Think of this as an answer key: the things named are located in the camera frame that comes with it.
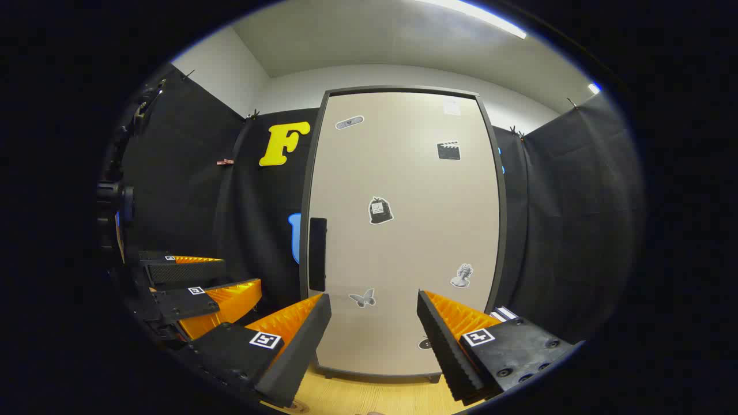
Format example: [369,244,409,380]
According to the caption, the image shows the black door handle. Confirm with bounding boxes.
[308,217,328,292]

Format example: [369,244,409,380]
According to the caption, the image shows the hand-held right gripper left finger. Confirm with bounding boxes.
[182,293,333,409]

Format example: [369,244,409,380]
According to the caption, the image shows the beige cabinet door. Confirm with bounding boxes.
[300,85,508,381]

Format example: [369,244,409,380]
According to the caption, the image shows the black backdrop cloth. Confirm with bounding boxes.
[101,63,645,346]

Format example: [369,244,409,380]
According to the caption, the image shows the long ceiling light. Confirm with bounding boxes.
[415,0,528,40]

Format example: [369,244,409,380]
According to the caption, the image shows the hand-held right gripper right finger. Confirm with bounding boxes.
[416,289,584,407]

